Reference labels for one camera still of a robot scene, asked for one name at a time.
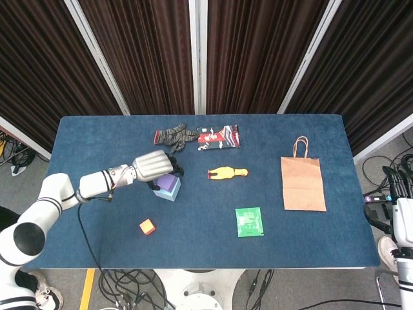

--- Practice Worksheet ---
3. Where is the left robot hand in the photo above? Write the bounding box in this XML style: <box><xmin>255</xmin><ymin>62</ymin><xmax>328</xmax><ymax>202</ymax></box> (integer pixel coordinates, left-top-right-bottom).
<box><xmin>132</xmin><ymin>150</ymin><xmax>185</xmax><ymax>192</ymax></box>

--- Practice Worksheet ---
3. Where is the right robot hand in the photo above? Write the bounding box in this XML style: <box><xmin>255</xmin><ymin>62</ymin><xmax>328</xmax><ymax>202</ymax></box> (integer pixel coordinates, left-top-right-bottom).
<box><xmin>363</xmin><ymin>166</ymin><xmax>413</xmax><ymax>249</ymax></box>

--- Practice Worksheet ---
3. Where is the purple cube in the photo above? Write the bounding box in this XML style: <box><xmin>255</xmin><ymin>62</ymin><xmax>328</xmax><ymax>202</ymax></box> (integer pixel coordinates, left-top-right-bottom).
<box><xmin>156</xmin><ymin>174</ymin><xmax>177</xmax><ymax>191</ymax></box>

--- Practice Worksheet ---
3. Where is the small orange yellow cube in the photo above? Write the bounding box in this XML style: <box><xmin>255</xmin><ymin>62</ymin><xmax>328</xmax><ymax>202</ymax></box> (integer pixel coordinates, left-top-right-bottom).
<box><xmin>139</xmin><ymin>218</ymin><xmax>156</xmax><ymax>236</ymax></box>

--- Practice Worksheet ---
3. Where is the large light blue cube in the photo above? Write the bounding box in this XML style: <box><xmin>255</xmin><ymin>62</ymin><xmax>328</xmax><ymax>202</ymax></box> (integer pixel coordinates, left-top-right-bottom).
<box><xmin>152</xmin><ymin>177</ymin><xmax>181</xmax><ymax>203</ymax></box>

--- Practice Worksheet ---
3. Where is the grey striped knit glove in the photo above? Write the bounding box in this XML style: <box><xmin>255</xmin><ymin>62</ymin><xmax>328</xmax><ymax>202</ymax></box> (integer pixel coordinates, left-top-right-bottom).
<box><xmin>152</xmin><ymin>123</ymin><xmax>200</xmax><ymax>154</ymax></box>

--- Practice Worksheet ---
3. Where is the black power strip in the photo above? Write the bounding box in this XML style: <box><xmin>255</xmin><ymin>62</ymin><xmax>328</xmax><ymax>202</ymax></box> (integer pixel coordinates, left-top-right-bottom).
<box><xmin>363</xmin><ymin>192</ymin><xmax>393</xmax><ymax>204</ymax></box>

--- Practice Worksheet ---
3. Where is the yellow rubber chicken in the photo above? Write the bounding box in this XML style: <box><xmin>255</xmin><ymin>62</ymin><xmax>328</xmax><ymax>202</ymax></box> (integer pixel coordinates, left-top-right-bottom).
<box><xmin>206</xmin><ymin>165</ymin><xmax>250</xmax><ymax>181</ymax></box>

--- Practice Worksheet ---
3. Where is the dark printed snack packet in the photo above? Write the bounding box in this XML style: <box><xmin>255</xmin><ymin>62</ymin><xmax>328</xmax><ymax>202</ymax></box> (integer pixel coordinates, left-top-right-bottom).
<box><xmin>196</xmin><ymin>124</ymin><xmax>242</xmax><ymax>151</ymax></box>

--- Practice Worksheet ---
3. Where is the blue felt table cover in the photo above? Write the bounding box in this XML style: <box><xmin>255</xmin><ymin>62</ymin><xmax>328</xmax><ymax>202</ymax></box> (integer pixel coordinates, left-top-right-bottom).
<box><xmin>24</xmin><ymin>113</ymin><xmax>381</xmax><ymax>271</ymax></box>

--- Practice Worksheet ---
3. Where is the brown paper bag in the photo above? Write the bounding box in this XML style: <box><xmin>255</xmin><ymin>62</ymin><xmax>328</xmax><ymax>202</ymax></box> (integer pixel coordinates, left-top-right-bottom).
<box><xmin>280</xmin><ymin>136</ymin><xmax>327</xmax><ymax>212</ymax></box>

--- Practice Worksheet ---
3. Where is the green foil packet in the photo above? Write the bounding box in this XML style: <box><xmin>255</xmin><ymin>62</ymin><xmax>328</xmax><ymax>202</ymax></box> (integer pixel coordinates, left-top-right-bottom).
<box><xmin>234</xmin><ymin>207</ymin><xmax>265</xmax><ymax>238</ymax></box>

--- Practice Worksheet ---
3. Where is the dark brown curtain panel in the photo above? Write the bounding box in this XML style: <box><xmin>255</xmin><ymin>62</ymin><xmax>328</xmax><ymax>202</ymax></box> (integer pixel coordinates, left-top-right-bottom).
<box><xmin>206</xmin><ymin>0</ymin><xmax>330</xmax><ymax>115</ymax></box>
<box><xmin>79</xmin><ymin>0</ymin><xmax>195</xmax><ymax>116</ymax></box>
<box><xmin>0</xmin><ymin>0</ymin><xmax>123</xmax><ymax>152</ymax></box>
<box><xmin>285</xmin><ymin>0</ymin><xmax>413</xmax><ymax>156</ymax></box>

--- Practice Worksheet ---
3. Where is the white black sneaker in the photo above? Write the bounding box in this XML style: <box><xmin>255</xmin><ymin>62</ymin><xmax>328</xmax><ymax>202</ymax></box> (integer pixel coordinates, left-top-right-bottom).
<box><xmin>32</xmin><ymin>271</ymin><xmax>65</xmax><ymax>308</ymax></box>

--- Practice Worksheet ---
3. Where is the black floor cable bundle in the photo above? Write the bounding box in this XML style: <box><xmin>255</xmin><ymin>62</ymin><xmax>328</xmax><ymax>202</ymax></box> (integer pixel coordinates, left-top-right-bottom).
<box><xmin>361</xmin><ymin>132</ymin><xmax>413</xmax><ymax>194</ymax></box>
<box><xmin>98</xmin><ymin>269</ymin><xmax>177</xmax><ymax>310</ymax></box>

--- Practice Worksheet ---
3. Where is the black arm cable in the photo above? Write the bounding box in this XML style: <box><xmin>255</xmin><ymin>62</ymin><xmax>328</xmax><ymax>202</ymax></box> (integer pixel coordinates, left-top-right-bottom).
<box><xmin>76</xmin><ymin>196</ymin><xmax>105</xmax><ymax>273</ymax></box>

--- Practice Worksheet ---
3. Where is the white frame post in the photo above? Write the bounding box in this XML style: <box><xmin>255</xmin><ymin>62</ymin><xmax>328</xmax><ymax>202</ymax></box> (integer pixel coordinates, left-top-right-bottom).
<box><xmin>277</xmin><ymin>0</ymin><xmax>343</xmax><ymax>114</ymax></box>
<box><xmin>188</xmin><ymin>0</ymin><xmax>208</xmax><ymax>116</ymax></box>
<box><xmin>63</xmin><ymin>0</ymin><xmax>130</xmax><ymax>116</ymax></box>

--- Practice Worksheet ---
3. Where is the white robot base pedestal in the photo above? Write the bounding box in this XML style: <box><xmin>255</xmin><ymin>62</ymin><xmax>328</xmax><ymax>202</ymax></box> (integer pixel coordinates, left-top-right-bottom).
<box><xmin>154</xmin><ymin>268</ymin><xmax>246</xmax><ymax>310</ymax></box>

